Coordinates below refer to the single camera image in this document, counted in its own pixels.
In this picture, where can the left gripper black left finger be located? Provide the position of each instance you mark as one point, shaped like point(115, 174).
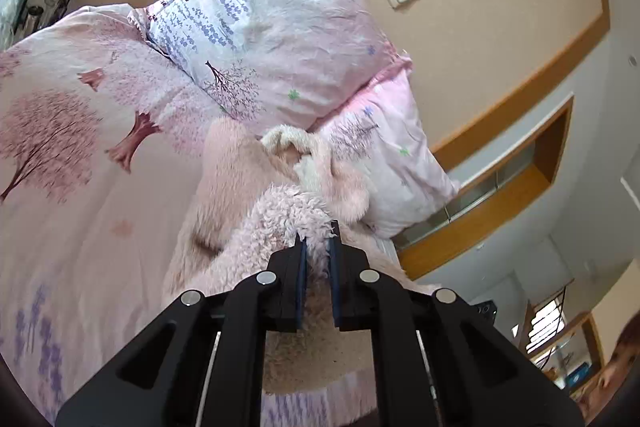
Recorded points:
point(199, 362)

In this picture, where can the pink fluffy fleece garment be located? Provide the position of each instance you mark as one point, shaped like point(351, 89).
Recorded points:
point(256, 197)

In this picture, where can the pink floral pillow near window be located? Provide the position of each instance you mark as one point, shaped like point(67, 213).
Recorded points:
point(380, 132)

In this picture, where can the pink floral bed sheet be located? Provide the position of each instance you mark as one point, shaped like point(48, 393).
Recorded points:
point(102, 139)

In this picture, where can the pink floral pillow far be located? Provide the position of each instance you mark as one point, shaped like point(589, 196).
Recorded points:
point(269, 62)

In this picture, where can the wooden window frame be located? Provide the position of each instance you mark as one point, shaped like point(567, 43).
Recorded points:
point(435, 250)

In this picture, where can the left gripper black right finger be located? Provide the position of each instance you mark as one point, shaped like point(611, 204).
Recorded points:
point(437, 361)

